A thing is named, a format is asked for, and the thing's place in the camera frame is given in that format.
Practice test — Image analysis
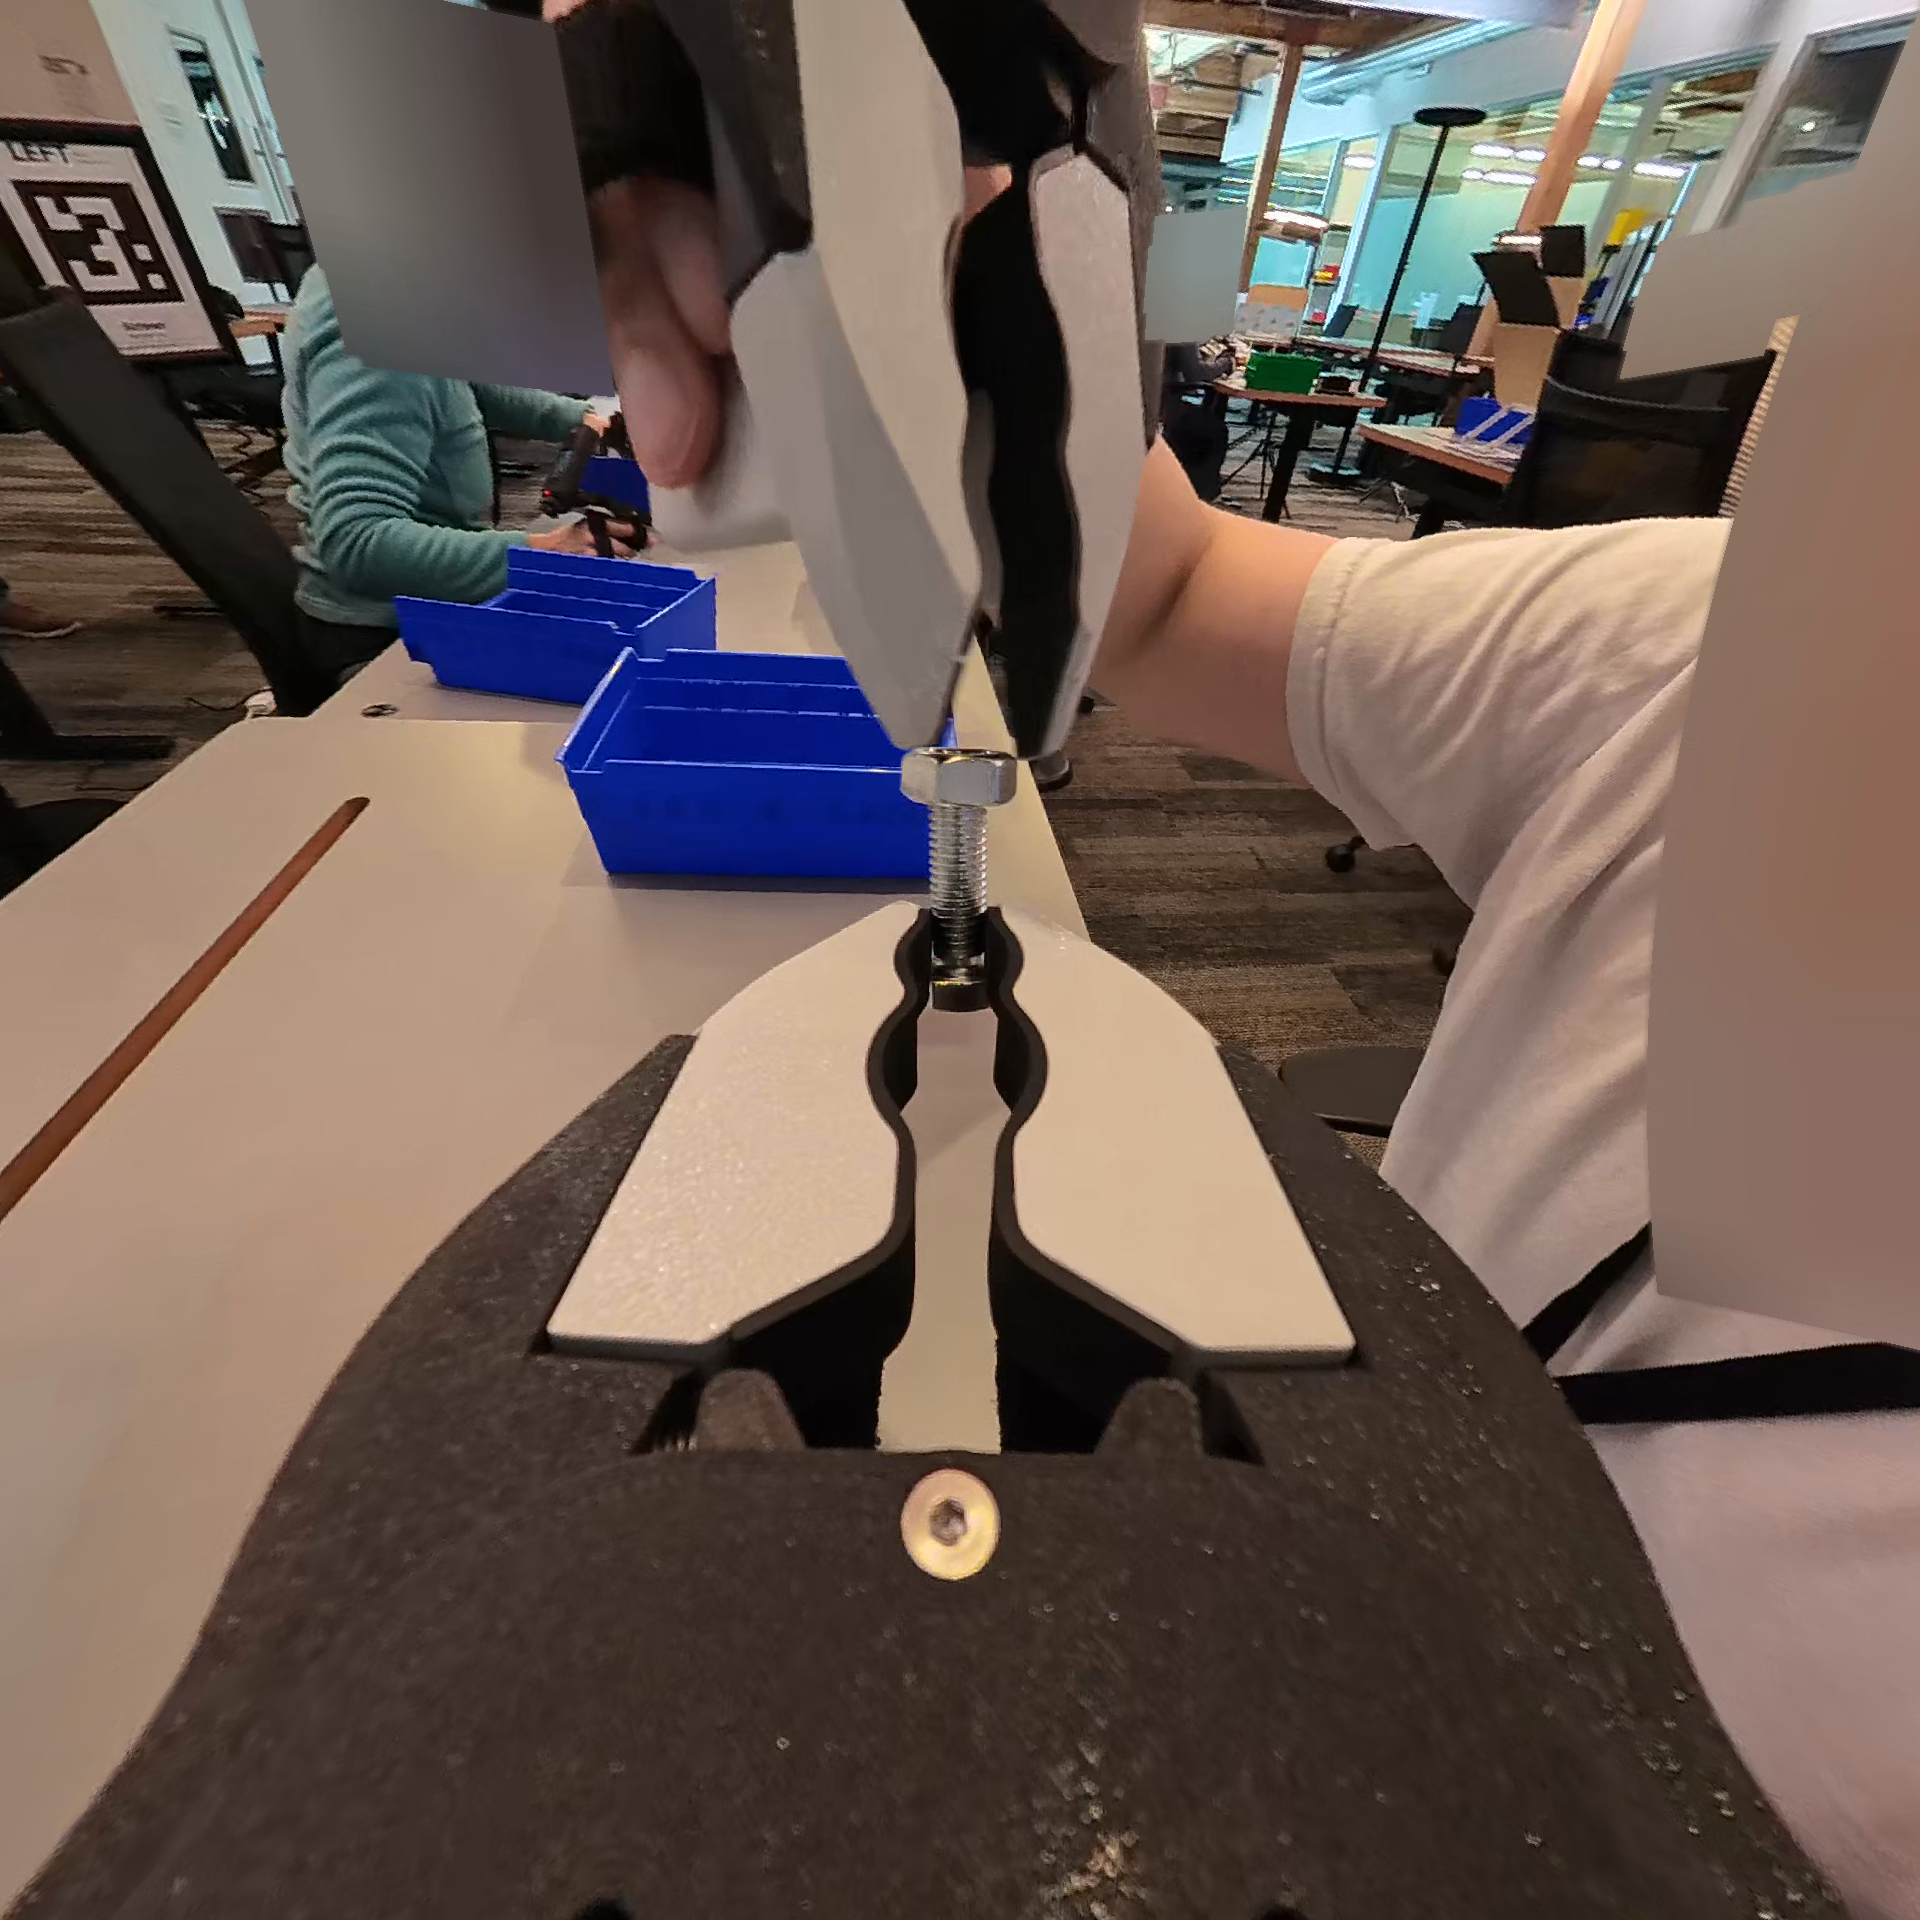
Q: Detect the wooden desk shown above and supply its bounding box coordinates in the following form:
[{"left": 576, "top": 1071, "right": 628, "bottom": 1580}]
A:
[{"left": 1212, "top": 375, "right": 1391, "bottom": 529}]

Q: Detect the black mesh chair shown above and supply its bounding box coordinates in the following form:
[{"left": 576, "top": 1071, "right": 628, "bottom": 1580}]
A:
[{"left": 1492, "top": 353, "right": 1780, "bottom": 541}]

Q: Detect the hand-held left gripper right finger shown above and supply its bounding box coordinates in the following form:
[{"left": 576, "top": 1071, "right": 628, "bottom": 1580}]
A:
[{"left": 987, "top": 899, "right": 1363, "bottom": 1449}]

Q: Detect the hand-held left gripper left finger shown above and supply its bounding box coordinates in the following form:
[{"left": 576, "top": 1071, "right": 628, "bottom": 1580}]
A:
[{"left": 543, "top": 900, "right": 931, "bottom": 1447}]

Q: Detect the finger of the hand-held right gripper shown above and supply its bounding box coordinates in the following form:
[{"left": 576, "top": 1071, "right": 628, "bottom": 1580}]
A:
[
  {"left": 730, "top": 0, "right": 1029, "bottom": 752},
  {"left": 987, "top": 142, "right": 1164, "bottom": 756}
]

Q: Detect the person's right forearm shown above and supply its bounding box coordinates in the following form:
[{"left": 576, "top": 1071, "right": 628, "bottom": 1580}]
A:
[{"left": 1080, "top": 450, "right": 1412, "bottom": 789}]

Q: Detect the black white marker sign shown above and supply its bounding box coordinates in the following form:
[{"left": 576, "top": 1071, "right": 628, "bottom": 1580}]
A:
[{"left": 0, "top": 120, "right": 240, "bottom": 370}]

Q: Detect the person's right hand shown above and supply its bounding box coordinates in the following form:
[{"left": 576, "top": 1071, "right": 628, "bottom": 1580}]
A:
[{"left": 585, "top": 177, "right": 751, "bottom": 498}]

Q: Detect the blue plastic bin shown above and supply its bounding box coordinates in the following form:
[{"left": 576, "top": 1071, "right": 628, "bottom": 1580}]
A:
[
  {"left": 398, "top": 548, "right": 722, "bottom": 708},
  {"left": 558, "top": 649, "right": 967, "bottom": 890}
]

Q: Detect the black shoulder strap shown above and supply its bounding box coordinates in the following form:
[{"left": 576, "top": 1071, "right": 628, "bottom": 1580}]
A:
[{"left": 1515, "top": 1223, "right": 1920, "bottom": 1430}]

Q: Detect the silver hex bolt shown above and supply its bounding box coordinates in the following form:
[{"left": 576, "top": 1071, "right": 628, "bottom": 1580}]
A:
[{"left": 901, "top": 743, "right": 1023, "bottom": 975}]

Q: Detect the black office chair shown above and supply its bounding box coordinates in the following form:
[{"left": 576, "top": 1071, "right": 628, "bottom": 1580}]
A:
[{"left": 0, "top": 295, "right": 341, "bottom": 727}]

